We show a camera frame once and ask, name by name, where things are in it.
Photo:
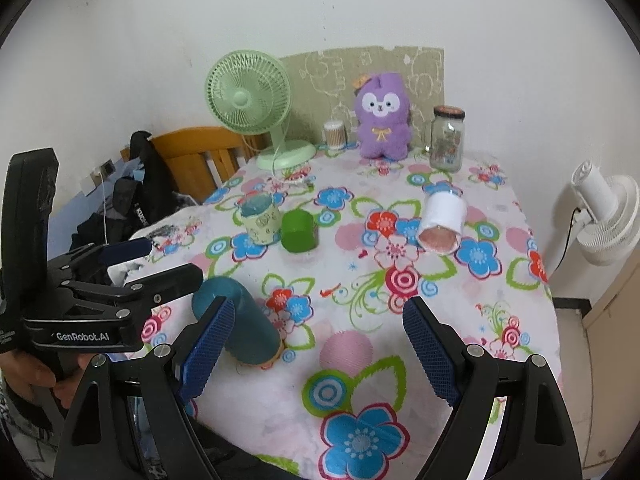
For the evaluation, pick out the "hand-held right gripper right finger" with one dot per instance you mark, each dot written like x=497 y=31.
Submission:
x=431 y=355

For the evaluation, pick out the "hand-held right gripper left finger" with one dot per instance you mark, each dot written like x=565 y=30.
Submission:
x=210 y=350

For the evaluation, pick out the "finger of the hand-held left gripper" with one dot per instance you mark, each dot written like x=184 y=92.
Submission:
x=125 y=251
x=167 y=284

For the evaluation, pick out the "teal cup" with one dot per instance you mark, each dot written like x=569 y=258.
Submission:
x=250 y=325

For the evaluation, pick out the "patterned pale green cup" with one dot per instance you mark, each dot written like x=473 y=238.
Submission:
x=260 y=224

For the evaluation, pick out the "white cup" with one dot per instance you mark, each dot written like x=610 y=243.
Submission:
x=442 y=215

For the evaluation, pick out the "person's left hand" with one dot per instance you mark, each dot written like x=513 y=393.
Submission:
x=30 y=376

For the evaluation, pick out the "dark clothes pile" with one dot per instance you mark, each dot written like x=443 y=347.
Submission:
x=95 y=227

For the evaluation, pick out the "black bag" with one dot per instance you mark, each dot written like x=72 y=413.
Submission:
x=150 y=185

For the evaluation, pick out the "floral tablecloth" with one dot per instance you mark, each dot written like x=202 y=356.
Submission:
x=350 y=280

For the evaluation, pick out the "wooden chair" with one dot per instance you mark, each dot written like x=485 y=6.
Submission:
x=192 y=152

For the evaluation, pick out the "beige cabinet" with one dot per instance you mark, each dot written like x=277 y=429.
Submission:
x=607 y=350

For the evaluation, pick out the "green desk fan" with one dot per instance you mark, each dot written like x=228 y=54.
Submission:
x=248 y=95

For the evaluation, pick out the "glass jar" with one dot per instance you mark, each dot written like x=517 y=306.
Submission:
x=447 y=140

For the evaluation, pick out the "white fan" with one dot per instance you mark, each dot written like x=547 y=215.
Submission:
x=607 y=225

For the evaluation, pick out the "cotton swab container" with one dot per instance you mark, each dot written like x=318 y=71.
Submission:
x=334 y=134

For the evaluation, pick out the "purple plush toy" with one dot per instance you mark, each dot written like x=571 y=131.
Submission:
x=382 y=130

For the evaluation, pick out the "wall socket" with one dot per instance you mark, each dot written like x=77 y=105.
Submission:
x=104 y=169

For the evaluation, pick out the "beige patterned wall cloth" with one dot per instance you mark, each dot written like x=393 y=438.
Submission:
x=320 y=90

